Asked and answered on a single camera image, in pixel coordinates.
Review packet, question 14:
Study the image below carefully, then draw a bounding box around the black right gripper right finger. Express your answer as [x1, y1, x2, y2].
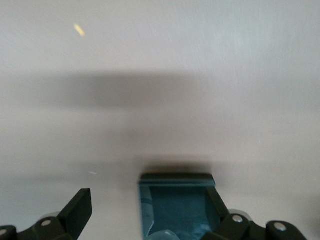
[201, 186, 307, 240]

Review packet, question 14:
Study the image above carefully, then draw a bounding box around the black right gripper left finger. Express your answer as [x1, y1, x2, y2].
[0, 187, 93, 240]

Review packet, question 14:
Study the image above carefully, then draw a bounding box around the black phone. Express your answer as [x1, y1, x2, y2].
[138, 173, 222, 240]

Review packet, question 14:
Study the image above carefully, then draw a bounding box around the small yellow speck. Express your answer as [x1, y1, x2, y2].
[73, 23, 87, 37]

